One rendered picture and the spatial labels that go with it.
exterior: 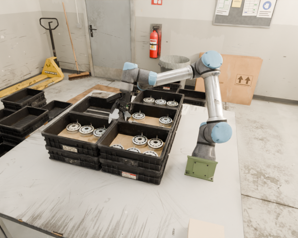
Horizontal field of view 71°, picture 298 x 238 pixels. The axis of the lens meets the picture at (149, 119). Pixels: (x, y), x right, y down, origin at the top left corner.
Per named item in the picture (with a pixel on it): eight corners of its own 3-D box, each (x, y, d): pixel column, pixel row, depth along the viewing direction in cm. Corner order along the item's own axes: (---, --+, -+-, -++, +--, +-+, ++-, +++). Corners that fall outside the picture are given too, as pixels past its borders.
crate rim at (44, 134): (117, 122, 149) (116, 119, 148) (96, 148, 124) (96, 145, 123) (68, 114, 158) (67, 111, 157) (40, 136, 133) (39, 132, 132)
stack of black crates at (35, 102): (35, 116, 299) (26, 87, 276) (52, 120, 292) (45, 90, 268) (12, 131, 266) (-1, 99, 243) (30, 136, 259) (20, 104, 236)
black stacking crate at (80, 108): (131, 114, 179) (131, 102, 173) (117, 133, 154) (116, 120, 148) (90, 107, 188) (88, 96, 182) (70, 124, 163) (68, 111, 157)
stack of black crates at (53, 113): (58, 121, 289) (53, 99, 271) (77, 125, 282) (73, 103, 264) (37, 137, 257) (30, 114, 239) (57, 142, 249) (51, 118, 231)
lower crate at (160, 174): (169, 156, 151) (170, 142, 144) (159, 187, 126) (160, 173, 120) (118, 145, 160) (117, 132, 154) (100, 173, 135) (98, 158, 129)
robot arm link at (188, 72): (202, 62, 144) (134, 78, 136) (209, 56, 134) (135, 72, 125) (206, 78, 144) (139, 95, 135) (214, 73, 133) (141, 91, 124)
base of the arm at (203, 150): (213, 161, 138) (215, 146, 140) (217, 161, 124) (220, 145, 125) (190, 156, 141) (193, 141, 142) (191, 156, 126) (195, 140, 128)
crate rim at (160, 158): (171, 132, 140) (171, 129, 139) (161, 162, 115) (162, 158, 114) (117, 122, 149) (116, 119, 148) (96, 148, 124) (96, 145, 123)
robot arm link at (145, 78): (154, 76, 126) (137, 72, 125) (158, 70, 115) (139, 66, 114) (152, 89, 125) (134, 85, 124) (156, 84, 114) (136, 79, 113)
